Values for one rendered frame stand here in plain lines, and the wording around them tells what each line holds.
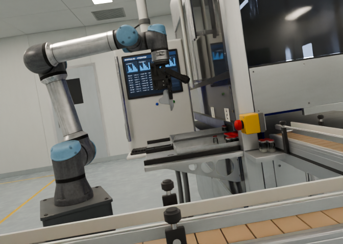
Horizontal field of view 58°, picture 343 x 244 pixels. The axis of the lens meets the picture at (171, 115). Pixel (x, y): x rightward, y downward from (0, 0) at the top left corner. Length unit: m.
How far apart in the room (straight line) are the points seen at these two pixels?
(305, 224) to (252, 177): 0.81
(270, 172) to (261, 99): 0.30
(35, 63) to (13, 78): 6.10
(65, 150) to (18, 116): 6.13
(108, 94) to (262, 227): 6.44
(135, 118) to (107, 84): 4.66
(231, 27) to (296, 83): 0.34
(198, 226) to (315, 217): 0.18
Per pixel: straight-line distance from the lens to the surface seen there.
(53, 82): 1.41
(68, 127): 1.39
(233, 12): 1.28
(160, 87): 1.29
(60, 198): 1.29
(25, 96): 7.29
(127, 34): 1.18
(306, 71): 1.34
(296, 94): 1.32
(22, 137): 7.36
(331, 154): 0.90
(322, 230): 0.46
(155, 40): 1.31
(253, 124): 1.16
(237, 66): 1.24
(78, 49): 1.24
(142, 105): 2.21
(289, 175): 1.35
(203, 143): 1.54
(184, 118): 2.22
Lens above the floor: 1.13
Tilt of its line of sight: 3 degrees down
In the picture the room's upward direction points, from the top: 9 degrees counter-clockwise
